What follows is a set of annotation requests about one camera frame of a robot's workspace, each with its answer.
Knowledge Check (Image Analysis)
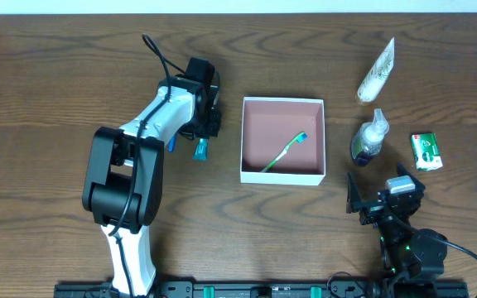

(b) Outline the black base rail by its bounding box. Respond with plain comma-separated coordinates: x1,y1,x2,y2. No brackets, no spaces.
54,281,470,298

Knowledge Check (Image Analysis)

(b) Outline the green soap bar pack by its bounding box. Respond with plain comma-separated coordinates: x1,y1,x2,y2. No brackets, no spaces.
411,132,443,171

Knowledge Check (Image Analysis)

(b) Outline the green toothbrush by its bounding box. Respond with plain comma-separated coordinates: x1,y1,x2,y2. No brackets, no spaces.
261,132,308,173

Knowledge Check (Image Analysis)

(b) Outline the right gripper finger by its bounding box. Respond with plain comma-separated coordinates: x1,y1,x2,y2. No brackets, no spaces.
397,162,417,182
346,173,362,214

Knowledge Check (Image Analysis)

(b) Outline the white box pink interior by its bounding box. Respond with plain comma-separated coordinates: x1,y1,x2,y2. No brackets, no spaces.
239,97,326,186

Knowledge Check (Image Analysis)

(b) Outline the white lotion tube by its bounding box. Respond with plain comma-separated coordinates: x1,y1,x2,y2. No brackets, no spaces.
355,37,395,105

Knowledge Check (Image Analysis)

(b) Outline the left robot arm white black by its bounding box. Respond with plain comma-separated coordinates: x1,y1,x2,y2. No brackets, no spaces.
82,57,221,297

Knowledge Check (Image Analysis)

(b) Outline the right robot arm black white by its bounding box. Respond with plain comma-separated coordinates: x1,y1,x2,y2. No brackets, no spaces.
346,164,447,297

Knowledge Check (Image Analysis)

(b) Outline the Colgate toothpaste tube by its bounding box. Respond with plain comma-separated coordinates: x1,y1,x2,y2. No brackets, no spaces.
193,138,208,161

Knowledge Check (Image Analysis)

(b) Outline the blue disposable razor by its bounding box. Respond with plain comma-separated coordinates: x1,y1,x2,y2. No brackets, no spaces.
168,134,177,152

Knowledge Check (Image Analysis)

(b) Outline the clear pump soap bottle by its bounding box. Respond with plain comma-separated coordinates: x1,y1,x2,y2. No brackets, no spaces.
350,108,389,166

